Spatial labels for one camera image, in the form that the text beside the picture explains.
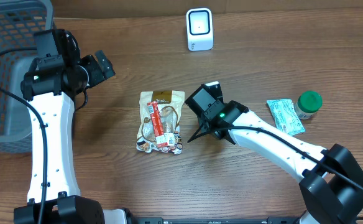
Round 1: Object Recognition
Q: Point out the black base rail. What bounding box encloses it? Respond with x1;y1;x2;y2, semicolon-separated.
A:
132;217;300;224

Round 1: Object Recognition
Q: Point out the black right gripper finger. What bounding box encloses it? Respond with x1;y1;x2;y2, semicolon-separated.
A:
225;132;236;145
187;123;211;143

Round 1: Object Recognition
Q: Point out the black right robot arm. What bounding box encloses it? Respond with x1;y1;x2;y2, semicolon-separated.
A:
185;82;363;223

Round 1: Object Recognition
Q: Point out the snack bag with red label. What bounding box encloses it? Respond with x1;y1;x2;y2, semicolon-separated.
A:
136;90;185;155

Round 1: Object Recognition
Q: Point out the teal wet wipes pack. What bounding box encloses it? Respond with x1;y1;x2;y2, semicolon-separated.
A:
267;99;305;136

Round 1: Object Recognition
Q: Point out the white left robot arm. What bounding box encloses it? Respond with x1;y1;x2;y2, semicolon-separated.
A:
14;29;135;223

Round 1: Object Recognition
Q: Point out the red stick snack packet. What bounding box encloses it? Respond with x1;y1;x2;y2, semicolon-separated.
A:
147;101;167;147

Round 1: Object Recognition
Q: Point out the green lid jar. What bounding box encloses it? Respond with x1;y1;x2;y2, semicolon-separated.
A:
294;90;323;119

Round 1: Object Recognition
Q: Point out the grey plastic shopping basket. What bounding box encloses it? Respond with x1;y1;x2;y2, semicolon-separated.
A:
0;0;53;153

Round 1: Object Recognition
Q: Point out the white barcode scanner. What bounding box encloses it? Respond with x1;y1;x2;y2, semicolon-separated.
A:
186;7;214;52

